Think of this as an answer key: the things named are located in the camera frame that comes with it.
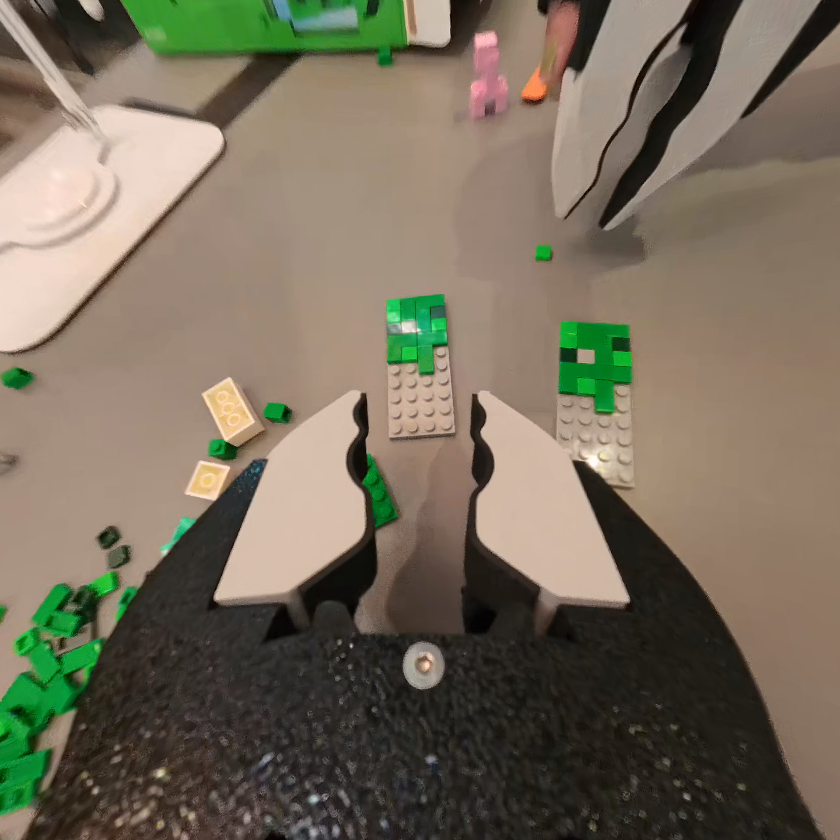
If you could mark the large cream brick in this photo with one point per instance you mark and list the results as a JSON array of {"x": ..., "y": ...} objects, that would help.
[{"x": 231, "y": 410}]

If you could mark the grey plate with green tiles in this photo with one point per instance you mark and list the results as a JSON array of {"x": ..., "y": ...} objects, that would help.
[
  {"x": 594, "y": 433},
  {"x": 420, "y": 407}
]

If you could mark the pink brick figure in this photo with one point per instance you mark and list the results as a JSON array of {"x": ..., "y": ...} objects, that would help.
[{"x": 489, "y": 92}]

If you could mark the white stand base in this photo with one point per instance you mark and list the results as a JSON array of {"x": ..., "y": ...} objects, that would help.
[{"x": 138, "y": 197}]

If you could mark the small dark green tile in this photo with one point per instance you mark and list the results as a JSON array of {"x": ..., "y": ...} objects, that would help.
[
  {"x": 108, "y": 537},
  {"x": 119, "y": 557}
]

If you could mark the small cream brick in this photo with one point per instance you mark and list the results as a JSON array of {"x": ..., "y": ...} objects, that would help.
[{"x": 207, "y": 480}]

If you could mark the clear stand pole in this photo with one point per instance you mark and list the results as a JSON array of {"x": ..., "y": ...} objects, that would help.
[{"x": 49, "y": 72}]

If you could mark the orange brick separator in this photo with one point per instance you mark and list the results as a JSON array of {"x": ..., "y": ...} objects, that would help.
[{"x": 535, "y": 87}]

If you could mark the green studded plate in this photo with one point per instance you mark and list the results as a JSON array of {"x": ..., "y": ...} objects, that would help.
[{"x": 382, "y": 495}]

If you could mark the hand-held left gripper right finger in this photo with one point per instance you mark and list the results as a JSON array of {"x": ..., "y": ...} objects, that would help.
[{"x": 541, "y": 518}]

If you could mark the pile of green pieces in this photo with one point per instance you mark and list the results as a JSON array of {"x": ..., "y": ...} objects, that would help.
[{"x": 39, "y": 689}]

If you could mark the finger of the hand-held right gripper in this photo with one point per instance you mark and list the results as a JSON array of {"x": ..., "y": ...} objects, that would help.
[
  {"x": 590, "y": 131},
  {"x": 709, "y": 111}
]

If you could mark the light green tile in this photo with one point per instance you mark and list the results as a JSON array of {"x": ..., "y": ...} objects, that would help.
[{"x": 178, "y": 533}]

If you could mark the grey desk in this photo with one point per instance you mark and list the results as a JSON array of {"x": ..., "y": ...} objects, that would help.
[{"x": 328, "y": 229}]

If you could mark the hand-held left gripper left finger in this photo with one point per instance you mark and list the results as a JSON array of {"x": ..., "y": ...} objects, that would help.
[{"x": 295, "y": 512}]

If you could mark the green box with figure print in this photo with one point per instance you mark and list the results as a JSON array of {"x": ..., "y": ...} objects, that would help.
[{"x": 229, "y": 33}]

